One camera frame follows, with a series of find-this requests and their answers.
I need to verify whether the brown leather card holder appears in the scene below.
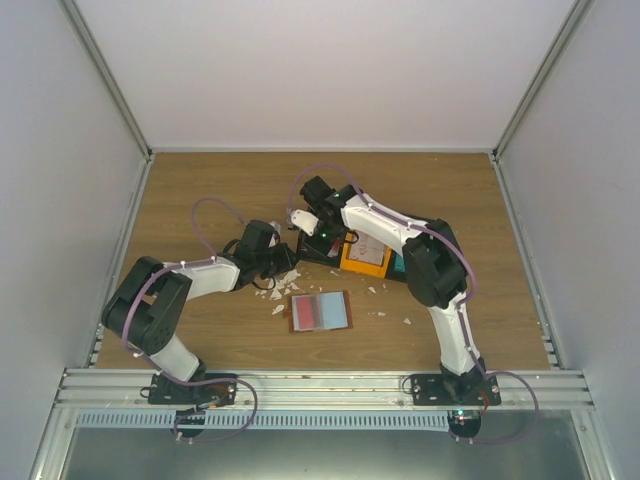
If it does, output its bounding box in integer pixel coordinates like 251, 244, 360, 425
285, 290, 353, 333

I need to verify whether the red circle card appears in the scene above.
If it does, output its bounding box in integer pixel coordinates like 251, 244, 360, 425
292, 295, 321, 332

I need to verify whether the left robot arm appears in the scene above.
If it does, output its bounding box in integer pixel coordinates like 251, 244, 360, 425
101, 220, 297, 404

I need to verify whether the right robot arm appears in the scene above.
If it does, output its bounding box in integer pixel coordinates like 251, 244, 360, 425
288, 176, 484, 405

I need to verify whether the black bin with red cards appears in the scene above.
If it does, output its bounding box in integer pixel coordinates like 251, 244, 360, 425
296, 231, 345, 269

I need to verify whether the white patterned card stack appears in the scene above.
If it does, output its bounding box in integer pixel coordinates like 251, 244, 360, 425
348, 233, 386, 266

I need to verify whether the black bin with teal cards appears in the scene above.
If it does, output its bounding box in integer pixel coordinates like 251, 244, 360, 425
381, 217, 430, 283

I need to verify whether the orange bin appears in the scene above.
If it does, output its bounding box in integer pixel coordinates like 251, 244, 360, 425
339, 232, 393, 278

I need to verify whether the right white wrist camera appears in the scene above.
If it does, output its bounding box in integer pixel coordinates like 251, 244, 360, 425
290, 209, 320, 236

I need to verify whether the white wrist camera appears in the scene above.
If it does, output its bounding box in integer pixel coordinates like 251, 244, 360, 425
269, 221, 281, 235
290, 209, 320, 236

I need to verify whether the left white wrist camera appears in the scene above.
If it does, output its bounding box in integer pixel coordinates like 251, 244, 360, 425
269, 221, 281, 235

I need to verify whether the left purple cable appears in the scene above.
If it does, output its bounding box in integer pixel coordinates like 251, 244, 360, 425
122, 198, 249, 386

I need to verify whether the purple cable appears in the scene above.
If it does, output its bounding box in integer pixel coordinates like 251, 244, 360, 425
122, 198, 249, 386
284, 163, 489, 381

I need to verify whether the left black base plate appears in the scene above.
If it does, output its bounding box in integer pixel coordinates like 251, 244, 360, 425
139, 372, 239, 444

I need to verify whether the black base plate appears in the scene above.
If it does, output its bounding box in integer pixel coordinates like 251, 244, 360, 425
407, 370, 502, 441
139, 372, 239, 444

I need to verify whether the grey slotted cable duct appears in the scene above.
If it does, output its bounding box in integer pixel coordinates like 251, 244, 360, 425
76, 409, 449, 432

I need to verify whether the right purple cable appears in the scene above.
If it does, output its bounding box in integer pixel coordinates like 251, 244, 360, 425
284, 163, 489, 381

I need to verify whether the aluminium rail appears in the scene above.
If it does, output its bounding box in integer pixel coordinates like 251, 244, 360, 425
54, 369, 595, 411

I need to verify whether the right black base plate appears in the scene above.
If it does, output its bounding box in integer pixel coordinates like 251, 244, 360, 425
407, 370, 502, 441

